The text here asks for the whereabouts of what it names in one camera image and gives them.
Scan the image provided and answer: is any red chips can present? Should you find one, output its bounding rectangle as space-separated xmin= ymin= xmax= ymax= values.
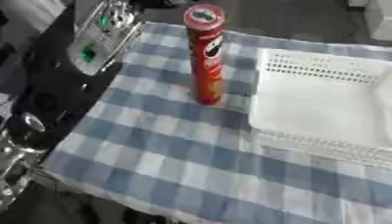
xmin=182 ymin=3 xmax=228 ymax=106

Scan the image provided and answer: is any white perforated plastic basket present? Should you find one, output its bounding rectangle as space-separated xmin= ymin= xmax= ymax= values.
xmin=246 ymin=47 xmax=392 ymax=172

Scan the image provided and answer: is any white background object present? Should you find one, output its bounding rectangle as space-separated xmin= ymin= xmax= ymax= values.
xmin=366 ymin=0 xmax=392 ymax=42

